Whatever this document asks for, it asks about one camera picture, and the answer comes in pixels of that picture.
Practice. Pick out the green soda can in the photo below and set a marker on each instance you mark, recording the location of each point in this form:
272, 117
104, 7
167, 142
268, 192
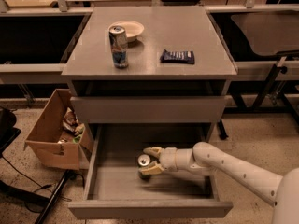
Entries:
143, 161

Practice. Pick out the black chair at left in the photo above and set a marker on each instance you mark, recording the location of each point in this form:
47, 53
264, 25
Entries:
8, 131

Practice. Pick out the dark blue snack packet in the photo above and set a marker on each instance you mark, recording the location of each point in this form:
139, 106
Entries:
185, 57

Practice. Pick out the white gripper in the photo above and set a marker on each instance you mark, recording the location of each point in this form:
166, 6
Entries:
168, 160

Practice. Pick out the white shallow bowl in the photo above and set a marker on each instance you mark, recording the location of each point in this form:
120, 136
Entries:
133, 29

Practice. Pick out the open cardboard box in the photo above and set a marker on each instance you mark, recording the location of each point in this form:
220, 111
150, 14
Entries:
54, 145

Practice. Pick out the open grey middle drawer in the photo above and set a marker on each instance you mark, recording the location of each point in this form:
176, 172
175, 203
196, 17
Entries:
115, 189

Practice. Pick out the tall blue silver can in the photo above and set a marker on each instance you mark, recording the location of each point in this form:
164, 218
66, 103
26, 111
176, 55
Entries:
118, 46

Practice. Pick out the grey chair at right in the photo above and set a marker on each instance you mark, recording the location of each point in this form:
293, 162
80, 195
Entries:
273, 33

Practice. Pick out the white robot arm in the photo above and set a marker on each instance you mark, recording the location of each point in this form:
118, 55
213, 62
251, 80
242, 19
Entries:
281, 191

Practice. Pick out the black stand leg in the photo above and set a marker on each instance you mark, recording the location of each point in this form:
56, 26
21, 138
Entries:
54, 197

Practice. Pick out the closed grey top drawer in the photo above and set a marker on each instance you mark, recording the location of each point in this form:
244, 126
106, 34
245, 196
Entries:
148, 109

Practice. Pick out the grey drawer cabinet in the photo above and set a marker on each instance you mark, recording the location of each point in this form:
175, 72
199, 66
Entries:
91, 72

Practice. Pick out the snack wrappers in box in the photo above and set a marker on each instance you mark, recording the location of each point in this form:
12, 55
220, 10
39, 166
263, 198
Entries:
72, 128

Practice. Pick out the grey desk frame rail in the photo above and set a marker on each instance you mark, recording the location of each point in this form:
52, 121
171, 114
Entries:
35, 44

